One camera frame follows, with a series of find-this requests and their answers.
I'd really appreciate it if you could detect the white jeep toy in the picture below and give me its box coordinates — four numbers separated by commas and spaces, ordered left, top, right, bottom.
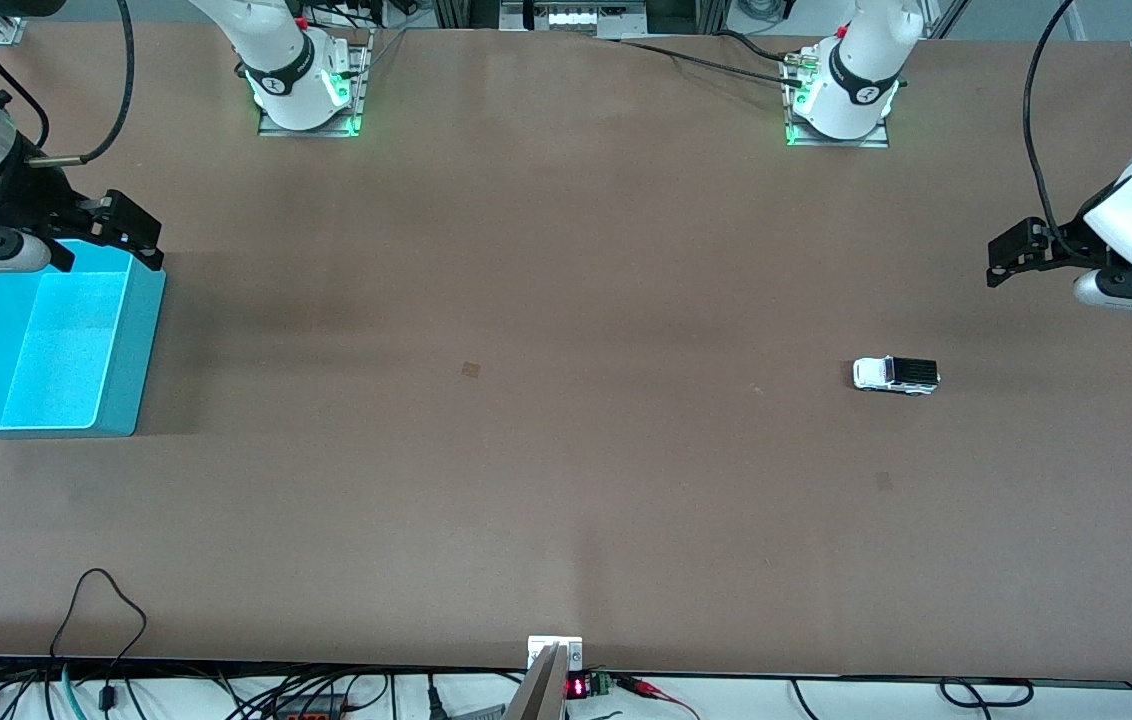
853, 355, 941, 397

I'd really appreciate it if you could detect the turquoise plastic bin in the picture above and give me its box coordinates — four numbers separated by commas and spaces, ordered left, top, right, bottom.
0, 238, 168, 439

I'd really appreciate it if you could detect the metal box with lights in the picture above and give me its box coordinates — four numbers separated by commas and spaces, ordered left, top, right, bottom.
500, 0, 649, 39

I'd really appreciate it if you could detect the red clip lead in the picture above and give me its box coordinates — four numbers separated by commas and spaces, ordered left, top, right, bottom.
614, 675, 703, 720

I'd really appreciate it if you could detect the white mounting plate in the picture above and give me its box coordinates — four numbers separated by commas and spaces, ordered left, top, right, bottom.
527, 636, 584, 672

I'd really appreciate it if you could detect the grey aluminium bar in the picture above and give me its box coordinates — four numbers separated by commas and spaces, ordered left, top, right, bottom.
504, 643, 568, 720

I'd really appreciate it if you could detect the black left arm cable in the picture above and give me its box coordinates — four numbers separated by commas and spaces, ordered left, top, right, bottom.
1022, 0, 1079, 257

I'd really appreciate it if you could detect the black cable with brass plug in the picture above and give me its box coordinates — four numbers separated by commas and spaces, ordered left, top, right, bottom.
24, 0, 135, 167

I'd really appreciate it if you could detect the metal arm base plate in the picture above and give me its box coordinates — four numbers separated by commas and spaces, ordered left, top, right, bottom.
258, 28, 373, 138
784, 50, 891, 149

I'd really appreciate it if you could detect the short black table cable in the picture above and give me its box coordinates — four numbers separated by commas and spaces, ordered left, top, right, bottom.
714, 30, 799, 64

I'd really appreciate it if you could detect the long black table cable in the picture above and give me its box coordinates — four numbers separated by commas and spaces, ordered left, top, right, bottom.
619, 38, 812, 89

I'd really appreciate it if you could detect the thin black looped cable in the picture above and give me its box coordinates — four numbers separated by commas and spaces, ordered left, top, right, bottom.
48, 568, 149, 713

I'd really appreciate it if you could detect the black coiled cable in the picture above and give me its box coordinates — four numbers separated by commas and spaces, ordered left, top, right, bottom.
938, 677, 1035, 710

